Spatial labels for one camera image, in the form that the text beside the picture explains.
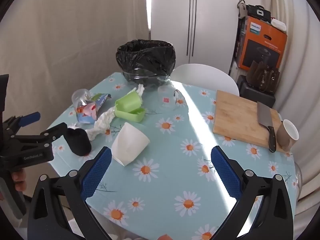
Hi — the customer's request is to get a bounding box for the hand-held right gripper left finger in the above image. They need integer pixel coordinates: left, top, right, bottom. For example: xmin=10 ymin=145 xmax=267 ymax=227
xmin=27 ymin=146 xmax=113 ymax=240

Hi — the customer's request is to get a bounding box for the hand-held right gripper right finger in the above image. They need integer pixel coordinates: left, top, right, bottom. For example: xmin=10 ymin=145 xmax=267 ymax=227
xmin=211 ymin=145 xmax=293 ymax=240

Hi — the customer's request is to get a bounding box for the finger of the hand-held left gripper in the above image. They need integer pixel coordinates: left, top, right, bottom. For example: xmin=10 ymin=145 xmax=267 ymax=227
xmin=11 ymin=122 xmax=69 ymax=147
xmin=3 ymin=112 xmax=41 ymax=133

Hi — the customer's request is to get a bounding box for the black object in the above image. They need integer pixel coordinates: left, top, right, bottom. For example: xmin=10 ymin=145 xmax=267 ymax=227
xmin=66 ymin=127 xmax=92 ymax=157

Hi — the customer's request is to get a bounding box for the colourful printed paper carton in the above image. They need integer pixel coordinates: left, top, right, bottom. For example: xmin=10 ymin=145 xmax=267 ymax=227
xmin=76 ymin=93 xmax=112 ymax=125

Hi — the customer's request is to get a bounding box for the white tissue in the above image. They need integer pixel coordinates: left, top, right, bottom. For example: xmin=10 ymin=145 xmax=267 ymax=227
xmin=86 ymin=106 xmax=117 ymax=141
xmin=129 ymin=84 xmax=146 ymax=98

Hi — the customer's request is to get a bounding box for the green plastic box half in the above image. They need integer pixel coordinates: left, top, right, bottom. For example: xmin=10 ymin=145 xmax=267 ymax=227
xmin=114 ymin=91 xmax=143 ymax=112
xmin=114 ymin=106 xmax=146 ymax=123

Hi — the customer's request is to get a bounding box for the waste bin with black bag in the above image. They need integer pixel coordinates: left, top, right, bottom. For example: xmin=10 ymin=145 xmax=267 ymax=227
xmin=115 ymin=39 xmax=176 ymax=90

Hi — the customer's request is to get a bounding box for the person's left hand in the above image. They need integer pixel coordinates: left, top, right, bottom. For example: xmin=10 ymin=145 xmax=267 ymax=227
xmin=12 ymin=168 xmax=28 ymax=193

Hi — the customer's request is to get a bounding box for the wooden cutting board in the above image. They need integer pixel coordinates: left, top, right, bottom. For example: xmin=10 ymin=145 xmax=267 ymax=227
xmin=212 ymin=90 xmax=285 ymax=153

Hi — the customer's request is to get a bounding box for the daisy print tablecloth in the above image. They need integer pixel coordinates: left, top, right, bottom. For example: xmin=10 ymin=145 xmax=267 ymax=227
xmin=46 ymin=72 xmax=304 ymax=240

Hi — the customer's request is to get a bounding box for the beige mug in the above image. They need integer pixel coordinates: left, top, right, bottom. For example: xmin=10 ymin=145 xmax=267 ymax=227
xmin=276 ymin=119 xmax=299 ymax=152

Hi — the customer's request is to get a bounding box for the black storage box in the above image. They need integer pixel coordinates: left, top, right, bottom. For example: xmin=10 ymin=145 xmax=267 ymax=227
xmin=237 ymin=75 xmax=277 ymax=108

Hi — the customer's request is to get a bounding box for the beige curtain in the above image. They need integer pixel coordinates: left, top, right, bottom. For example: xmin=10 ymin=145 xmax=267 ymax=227
xmin=0 ymin=0 xmax=152 ymax=120

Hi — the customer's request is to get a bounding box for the white chair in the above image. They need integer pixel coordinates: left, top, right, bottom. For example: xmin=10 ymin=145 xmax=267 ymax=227
xmin=171 ymin=64 xmax=240 ymax=97

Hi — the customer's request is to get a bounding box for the brown handbag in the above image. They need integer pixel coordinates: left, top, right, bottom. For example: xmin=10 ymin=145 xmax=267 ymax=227
xmin=246 ymin=60 xmax=280 ymax=93

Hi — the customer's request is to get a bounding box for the white curtain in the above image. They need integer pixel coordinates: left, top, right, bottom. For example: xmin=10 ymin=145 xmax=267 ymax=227
xmin=272 ymin=0 xmax=320 ymax=205

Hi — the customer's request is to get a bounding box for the orange cardboard box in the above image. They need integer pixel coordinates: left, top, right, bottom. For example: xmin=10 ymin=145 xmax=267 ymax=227
xmin=236 ymin=16 xmax=288 ymax=74

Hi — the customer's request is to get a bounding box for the white case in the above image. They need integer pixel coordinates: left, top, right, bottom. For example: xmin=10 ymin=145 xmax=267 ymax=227
xmin=271 ymin=18 xmax=287 ymax=32

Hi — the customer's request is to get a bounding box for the white wardrobe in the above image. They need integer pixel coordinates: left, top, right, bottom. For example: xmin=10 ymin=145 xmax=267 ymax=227
xmin=150 ymin=0 xmax=242 ymax=77

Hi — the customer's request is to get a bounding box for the black handbag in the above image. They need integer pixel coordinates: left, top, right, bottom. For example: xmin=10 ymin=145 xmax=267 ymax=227
xmin=246 ymin=4 xmax=272 ymax=24

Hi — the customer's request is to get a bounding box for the beige bag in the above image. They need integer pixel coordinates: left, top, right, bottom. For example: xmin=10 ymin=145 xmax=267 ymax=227
xmin=237 ymin=0 xmax=248 ymax=19

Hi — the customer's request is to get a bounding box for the black handled cleaver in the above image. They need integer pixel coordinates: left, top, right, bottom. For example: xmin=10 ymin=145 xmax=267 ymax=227
xmin=257 ymin=101 xmax=277 ymax=153

